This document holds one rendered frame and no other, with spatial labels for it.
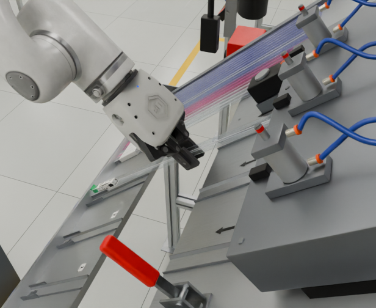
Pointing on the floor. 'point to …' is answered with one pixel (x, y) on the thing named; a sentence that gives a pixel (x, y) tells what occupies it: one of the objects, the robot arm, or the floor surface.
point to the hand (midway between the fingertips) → (188, 154)
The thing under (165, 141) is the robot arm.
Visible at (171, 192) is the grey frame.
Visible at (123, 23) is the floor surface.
